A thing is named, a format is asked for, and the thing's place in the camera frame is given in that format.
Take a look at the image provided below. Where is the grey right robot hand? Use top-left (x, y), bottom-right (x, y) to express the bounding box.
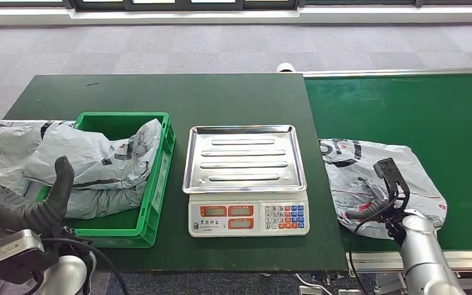
top-left (344, 177), bottom-right (401, 222)

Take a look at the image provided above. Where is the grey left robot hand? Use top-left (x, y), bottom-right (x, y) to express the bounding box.
top-left (0, 155), bottom-right (76, 240)

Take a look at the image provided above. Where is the large white parcel red print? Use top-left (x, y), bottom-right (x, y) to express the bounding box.
top-left (318, 138), bottom-right (449, 240)

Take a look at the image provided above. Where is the parcel bag with ring print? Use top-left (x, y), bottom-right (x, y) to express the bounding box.
top-left (23, 118), bottom-right (163, 191)

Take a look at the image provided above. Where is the large grey parcel bag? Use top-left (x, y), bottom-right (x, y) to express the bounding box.
top-left (0, 124), bottom-right (45, 249)

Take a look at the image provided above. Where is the white conveyor end roller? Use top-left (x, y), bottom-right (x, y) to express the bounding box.
top-left (275, 61), bottom-right (299, 74)

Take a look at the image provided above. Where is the white power strip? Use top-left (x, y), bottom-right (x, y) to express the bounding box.
top-left (294, 273), bottom-right (363, 295)

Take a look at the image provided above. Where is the green plastic crate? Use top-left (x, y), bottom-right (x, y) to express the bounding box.
top-left (35, 112), bottom-right (176, 249)

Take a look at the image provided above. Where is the white scale with steel tray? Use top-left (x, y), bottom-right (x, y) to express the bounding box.
top-left (182, 125), bottom-right (310, 238)

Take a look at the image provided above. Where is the white window sill ledge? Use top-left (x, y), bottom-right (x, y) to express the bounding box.
top-left (0, 4), bottom-right (472, 27)

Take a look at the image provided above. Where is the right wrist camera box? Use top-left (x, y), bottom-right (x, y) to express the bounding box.
top-left (373, 157), bottom-right (411, 210)

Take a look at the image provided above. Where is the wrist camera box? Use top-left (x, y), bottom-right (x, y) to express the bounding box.
top-left (0, 229), bottom-right (58, 286)
top-left (373, 157), bottom-right (411, 210)

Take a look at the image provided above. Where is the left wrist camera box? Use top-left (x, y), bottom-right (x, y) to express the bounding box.
top-left (0, 229), bottom-right (58, 286)

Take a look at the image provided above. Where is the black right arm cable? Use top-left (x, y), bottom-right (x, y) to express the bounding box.
top-left (348, 199), bottom-right (399, 295)

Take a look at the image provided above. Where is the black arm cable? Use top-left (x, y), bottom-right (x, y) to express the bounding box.
top-left (0, 237), bottom-right (130, 295)
top-left (348, 199), bottom-right (399, 295)

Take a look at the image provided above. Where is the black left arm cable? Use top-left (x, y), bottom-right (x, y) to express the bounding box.
top-left (0, 237), bottom-right (130, 295)

